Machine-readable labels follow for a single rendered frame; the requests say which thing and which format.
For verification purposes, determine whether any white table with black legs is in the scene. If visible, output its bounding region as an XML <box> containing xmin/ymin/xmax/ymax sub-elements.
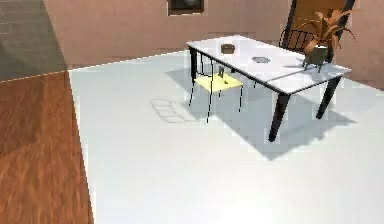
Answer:
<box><xmin>185</xmin><ymin>34</ymin><xmax>353</xmax><ymax>143</ymax></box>

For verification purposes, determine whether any dark framed picture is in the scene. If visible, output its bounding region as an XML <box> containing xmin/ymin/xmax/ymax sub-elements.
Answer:
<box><xmin>167</xmin><ymin>0</ymin><xmax>205</xmax><ymax>16</ymax></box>

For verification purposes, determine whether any brown room door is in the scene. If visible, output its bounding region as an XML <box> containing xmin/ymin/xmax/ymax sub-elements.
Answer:
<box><xmin>281</xmin><ymin>0</ymin><xmax>356</xmax><ymax>64</ymax></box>

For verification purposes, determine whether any small brown box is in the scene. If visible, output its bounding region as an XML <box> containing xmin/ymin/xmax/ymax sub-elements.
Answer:
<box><xmin>220</xmin><ymin>43</ymin><xmax>236</xmax><ymax>55</ymax></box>

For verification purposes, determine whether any orange house plant in pot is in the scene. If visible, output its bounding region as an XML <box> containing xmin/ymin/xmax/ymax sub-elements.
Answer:
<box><xmin>295</xmin><ymin>7</ymin><xmax>360</xmax><ymax>73</ymax></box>

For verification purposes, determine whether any yellow seat black chair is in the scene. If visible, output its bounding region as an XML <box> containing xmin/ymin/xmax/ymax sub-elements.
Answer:
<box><xmin>188</xmin><ymin>52</ymin><xmax>245</xmax><ymax>124</ymax></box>

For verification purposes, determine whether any black slatted chair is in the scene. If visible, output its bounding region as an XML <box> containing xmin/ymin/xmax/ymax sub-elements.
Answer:
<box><xmin>279</xmin><ymin>27</ymin><xmax>317</xmax><ymax>54</ymax></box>

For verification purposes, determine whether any grey round plate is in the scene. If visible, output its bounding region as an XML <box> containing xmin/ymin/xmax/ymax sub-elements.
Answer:
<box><xmin>251</xmin><ymin>55</ymin><xmax>272</xmax><ymax>65</ymax></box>

